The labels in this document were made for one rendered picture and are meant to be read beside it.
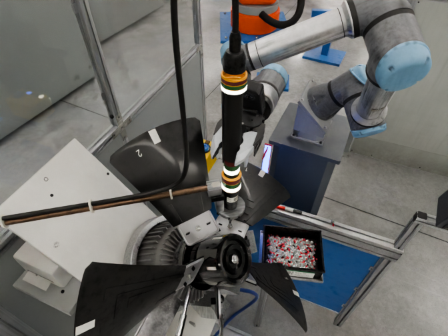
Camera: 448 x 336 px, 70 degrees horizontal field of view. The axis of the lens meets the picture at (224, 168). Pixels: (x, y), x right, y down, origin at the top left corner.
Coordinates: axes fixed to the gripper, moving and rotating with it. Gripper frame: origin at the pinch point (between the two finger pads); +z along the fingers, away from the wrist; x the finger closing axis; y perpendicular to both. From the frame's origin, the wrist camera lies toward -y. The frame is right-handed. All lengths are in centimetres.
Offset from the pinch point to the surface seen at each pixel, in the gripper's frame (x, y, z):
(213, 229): 2.1, 24.0, 2.4
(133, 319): 8.2, 23.9, 27.6
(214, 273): -2.3, 25.9, 11.9
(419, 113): -76, 95, -183
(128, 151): 22.9, 6.6, 1.1
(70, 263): 30.4, 27.8, 21.8
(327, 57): 5, 144, -338
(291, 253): -18, 64, -22
